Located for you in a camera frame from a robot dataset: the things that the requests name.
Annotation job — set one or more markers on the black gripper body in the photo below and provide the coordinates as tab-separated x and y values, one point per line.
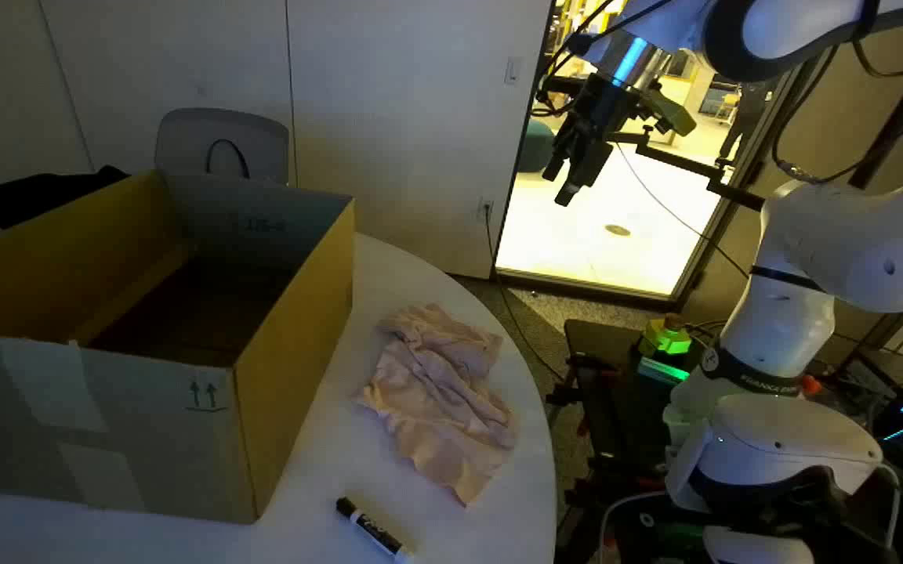
603	111

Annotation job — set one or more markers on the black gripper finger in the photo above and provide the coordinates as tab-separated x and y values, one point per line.
578	179
560	163

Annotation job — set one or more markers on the pale pink towel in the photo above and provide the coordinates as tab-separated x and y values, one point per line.
440	397

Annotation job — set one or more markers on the black Expo marker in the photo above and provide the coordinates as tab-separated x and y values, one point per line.
372	530

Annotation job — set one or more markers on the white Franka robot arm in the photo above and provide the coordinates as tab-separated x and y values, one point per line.
840	239

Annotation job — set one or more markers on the large open cardboard box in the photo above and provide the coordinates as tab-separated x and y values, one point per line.
210	314

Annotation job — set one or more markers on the green lit device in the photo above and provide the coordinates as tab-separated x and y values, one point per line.
665	347

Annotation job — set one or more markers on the black jacket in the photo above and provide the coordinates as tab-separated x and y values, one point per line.
39	192

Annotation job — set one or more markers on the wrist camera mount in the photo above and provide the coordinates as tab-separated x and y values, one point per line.
672	111

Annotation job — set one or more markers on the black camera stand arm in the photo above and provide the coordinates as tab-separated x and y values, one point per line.
697	175

